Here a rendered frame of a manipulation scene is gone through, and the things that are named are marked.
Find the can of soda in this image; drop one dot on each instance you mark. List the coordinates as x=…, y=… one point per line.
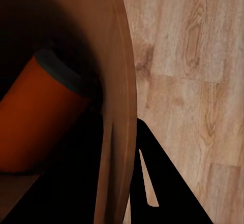
x=4, y=88
x=43, y=103

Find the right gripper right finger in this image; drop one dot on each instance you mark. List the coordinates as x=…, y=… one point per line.
x=177, y=203

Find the trash can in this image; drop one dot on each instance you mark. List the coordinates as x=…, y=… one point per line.
x=96, y=33

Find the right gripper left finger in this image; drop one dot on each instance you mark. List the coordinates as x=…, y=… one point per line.
x=65, y=193

